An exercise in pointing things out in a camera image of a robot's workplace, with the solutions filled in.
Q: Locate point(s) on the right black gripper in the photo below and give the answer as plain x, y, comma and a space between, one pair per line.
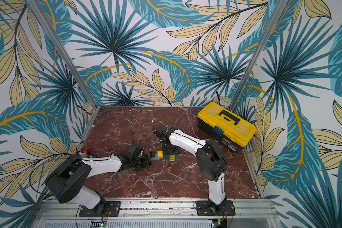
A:
165, 143

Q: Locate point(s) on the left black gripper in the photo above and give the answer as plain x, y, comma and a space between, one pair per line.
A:
147, 162

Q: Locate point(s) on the yellow lego brick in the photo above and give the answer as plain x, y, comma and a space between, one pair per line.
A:
159, 154

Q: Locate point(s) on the long light blue lego brick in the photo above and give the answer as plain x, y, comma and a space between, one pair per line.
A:
157, 158

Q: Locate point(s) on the green lego brick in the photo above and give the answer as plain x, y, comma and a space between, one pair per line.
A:
172, 157

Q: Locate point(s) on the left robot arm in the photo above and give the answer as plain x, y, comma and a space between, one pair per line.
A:
66, 183

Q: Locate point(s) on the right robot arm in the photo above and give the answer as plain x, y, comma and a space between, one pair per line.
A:
211, 160

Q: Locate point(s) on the red emergency stop button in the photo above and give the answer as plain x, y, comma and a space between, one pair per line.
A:
86, 150

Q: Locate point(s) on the yellow black toolbox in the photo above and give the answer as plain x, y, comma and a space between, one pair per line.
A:
225, 126

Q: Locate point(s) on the aluminium front rail frame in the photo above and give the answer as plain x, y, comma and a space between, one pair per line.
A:
160, 213

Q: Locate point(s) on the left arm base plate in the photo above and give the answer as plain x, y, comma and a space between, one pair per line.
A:
103, 209

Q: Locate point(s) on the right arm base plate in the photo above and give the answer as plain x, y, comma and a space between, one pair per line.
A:
208, 208

